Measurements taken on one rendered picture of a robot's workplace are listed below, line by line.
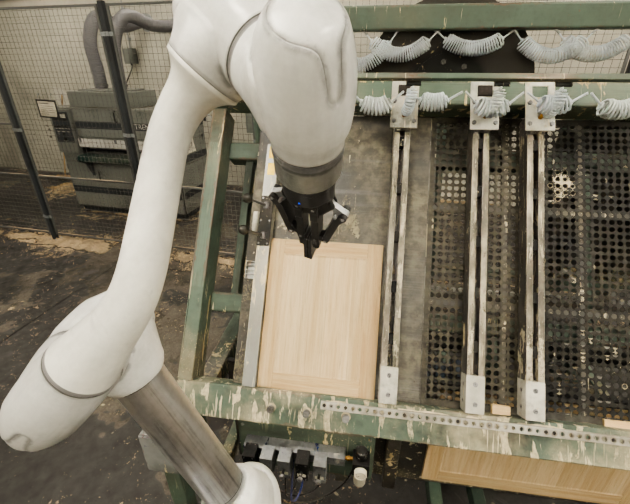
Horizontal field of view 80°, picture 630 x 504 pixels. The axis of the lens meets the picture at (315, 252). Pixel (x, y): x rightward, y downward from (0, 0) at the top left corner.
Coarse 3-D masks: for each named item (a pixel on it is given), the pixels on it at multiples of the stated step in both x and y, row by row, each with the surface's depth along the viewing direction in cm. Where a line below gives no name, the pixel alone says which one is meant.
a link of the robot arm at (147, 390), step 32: (64, 320) 63; (160, 352) 73; (128, 384) 67; (160, 384) 73; (160, 416) 73; (192, 416) 78; (160, 448) 77; (192, 448) 78; (224, 448) 87; (192, 480) 80; (224, 480) 83; (256, 480) 90
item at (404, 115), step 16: (400, 96) 141; (400, 112) 140; (416, 112) 140; (400, 128) 141; (400, 144) 143; (400, 160) 145; (400, 176) 144; (400, 192) 140; (400, 208) 139; (400, 224) 138; (400, 240) 137; (400, 256) 136; (400, 272) 135; (384, 288) 140; (400, 288) 134; (384, 304) 134; (400, 304) 133; (384, 320) 133; (400, 320) 133; (384, 336) 132; (384, 352) 131; (384, 368) 131; (384, 384) 130; (384, 400) 129
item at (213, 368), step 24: (216, 360) 167; (456, 360) 205; (576, 360) 184; (600, 360) 183; (624, 360) 181; (456, 384) 149; (600, 384) 234; (624, 408) 142; (384, 456) 171; (408, 456) 171; (336, 480) 178; (384, 480) 172; (432, 480) 176
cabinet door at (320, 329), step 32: (288, 256) 147; (320, 256) 145; (352, 256) 143; (288, 288) 145; (320, 288) 143; (352, 288) 142; (288, 320) 143; (320, 320) 141; (352, 320) 140; (288, 352) 141; (320, 352) 140; (352, 352) 138; (288, 384) 139; (320, 384) 138; (352, 384) 136
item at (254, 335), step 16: (272, 160) 151; (272, 176) 150; (272, 224) 148; (256, 256) 146; (256, 272) 145; (256, 288) 144; (256, 304) 143; (256, 320) 142; (256, 336) 141; (256, 352) 140; (256, 368) 139; (256, 384) 141
